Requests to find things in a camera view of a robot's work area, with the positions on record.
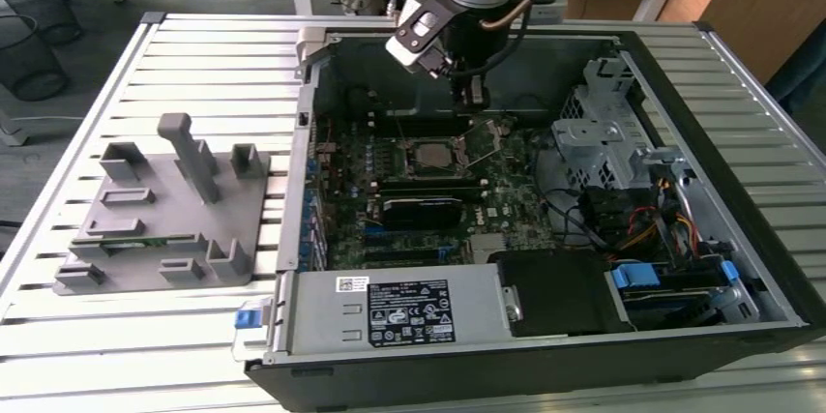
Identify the silver CPU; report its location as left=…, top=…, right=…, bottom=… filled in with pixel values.
left=414, top=140, right=458, bottom=168

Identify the wooden cabinet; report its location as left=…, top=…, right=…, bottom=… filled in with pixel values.
left=699, top=0, right=826, bottom=88

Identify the silver chipset heatsink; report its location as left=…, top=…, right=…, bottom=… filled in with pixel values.
left=469, top=232, right=506, bottom=253

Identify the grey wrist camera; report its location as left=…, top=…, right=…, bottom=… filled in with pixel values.
left=519, top=0, right=570, bottom=25

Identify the coloured wire bundle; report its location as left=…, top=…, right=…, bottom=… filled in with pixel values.
left=606, top=175, right=705, bottom=259

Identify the black RAM slot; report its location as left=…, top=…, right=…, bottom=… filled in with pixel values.
left=374, top=117, right=471, bottom=126
left=378, top=179, right=486, bottom=187
left=368, top=123, right=473, bottom=132
left=378, top=184, right=486, bottom=192
left=378, top=194, right=486, bottom=203
left=374, top=129, right=471, bottom=137
left=378, top=190, right=486, bottom=197
left=368, top=111, right=473, bottom=120

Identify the grey stand base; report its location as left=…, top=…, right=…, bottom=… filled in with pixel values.
left=0, top=107, right=32, bottom=148

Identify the green RAM stick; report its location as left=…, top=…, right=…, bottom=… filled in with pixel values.
left=74, top=234, right=195, bottom=246

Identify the black PC case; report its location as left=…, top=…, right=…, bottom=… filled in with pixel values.
left=230, top=20, right=826, bottom=413

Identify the CPU socket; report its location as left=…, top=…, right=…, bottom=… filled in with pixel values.
left=401, top=135, right=471, bottom=180

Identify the black cable copper connector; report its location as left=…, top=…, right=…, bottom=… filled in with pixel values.
left=481, top=0, right=534, bottom=32

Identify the grey parts rack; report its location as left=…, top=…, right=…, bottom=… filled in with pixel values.
left=51, top=112, right=272, bottom=298

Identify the blue disk carrier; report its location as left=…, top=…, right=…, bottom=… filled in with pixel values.
left=610, top=261, right=661, bottom=294

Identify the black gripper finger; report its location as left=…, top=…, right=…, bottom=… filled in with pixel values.
left=450, top=72, right=491, bottom=113

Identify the black expansion slot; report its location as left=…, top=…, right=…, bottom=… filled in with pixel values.
left=364, top=249, right=442, bottom=263

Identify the metal socket cover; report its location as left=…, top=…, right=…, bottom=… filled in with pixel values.
left=453, top=114, right=513, bottom=168

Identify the silver power supply unit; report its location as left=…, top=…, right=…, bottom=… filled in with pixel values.
left=274, top=268, right=518, bottom=357

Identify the metal drive cage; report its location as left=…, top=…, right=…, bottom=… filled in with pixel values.
left=551, top=57, right=653, bottom=192

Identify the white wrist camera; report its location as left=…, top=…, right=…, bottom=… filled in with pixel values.
left=384, top=0, right=453, bottom=79

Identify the black camera cable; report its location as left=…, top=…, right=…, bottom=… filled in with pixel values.
left=451, top=0, right=538, bottom=78

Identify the green motherboard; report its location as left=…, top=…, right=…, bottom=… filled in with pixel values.
left=308, top=112, right=558, bottom=273

